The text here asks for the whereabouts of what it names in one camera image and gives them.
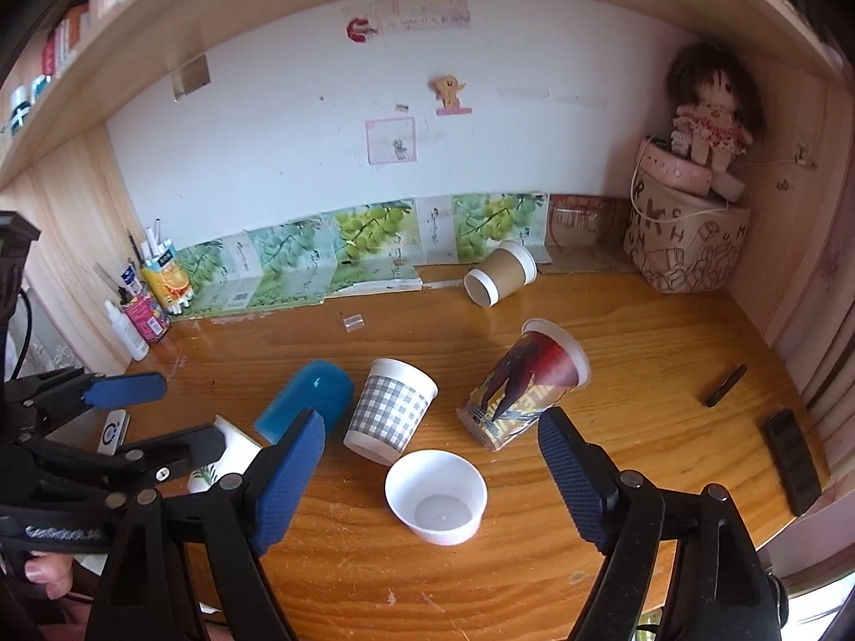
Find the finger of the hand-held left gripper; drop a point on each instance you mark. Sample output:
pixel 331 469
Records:
pixel 187 447
pixel 127 390

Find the yellow orange print carton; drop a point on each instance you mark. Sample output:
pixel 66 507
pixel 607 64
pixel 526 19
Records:
pixel 168 282

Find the black remote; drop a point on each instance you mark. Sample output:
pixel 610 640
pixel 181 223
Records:
pixel 792 461

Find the pink printed tube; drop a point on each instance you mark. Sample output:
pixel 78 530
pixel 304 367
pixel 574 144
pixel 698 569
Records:
pixel 150 315

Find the yellow character sticker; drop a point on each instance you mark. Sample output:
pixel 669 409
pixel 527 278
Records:
pixel 449 92

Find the green grape print carton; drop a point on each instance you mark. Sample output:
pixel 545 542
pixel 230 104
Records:
pixel 487 224
pixel 294 260
pixel 224 274
pixel 374 240

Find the small white device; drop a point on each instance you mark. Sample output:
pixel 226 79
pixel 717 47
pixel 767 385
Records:
pixel 113 431

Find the slim black bar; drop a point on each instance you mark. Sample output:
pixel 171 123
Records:
pixel 726 385

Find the clear ruler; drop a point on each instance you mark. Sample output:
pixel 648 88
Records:
pixel 107 277

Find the grey checkered paper cup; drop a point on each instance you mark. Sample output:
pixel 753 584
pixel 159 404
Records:
pixel 393 412

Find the red lips sticker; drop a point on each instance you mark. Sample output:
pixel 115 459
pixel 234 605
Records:
pixel 361 30

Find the blue plastic cup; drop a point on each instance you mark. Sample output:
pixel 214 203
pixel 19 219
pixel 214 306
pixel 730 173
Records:
pixel 308 400

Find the cup with dark figure print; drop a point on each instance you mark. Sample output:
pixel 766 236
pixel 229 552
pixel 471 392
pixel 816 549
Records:
pixel 524 387

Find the plain white cup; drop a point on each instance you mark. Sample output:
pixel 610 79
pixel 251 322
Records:
pixel 435 495

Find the blue and white tube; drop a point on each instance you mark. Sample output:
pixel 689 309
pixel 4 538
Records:
pixel 131 278

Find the white cup with green print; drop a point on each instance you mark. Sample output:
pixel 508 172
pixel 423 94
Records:
pixel 230 453

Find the pink square note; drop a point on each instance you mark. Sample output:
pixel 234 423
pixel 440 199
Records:
pixel 391 140

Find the brown-haired rag doll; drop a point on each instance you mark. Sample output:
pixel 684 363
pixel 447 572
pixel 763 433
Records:
pixel 715 107

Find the small clear plastic piece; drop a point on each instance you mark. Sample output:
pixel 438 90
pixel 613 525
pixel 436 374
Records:
pixel 353 322

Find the white dropper bottle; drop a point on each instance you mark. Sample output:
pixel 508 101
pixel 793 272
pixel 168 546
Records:
pixel 128 332

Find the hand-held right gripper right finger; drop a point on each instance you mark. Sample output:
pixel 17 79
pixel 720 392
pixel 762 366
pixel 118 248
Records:
pixel 576 481

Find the row of boxes on shelf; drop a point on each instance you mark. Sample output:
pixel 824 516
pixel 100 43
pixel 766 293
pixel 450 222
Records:
pixel 67 37

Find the clear tape patch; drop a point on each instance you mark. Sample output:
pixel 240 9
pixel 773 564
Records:
pixel 190 75

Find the person's left hand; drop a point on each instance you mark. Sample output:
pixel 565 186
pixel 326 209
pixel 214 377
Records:
pixel 45 573

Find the metal wall hook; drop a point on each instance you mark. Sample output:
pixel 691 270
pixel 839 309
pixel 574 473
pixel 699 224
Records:
pixel 805 157

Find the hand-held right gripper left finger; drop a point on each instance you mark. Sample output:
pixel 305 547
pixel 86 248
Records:
pixel 288 477

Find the white pen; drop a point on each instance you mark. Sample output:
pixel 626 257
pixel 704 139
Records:
pixel 155 244

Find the brown paper cup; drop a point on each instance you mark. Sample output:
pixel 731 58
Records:
pixel 502 272

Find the brown printed box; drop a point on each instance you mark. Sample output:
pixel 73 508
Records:
pixel 688 240

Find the red printed cardboard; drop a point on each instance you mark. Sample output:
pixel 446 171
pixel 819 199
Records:
pixel 581 220

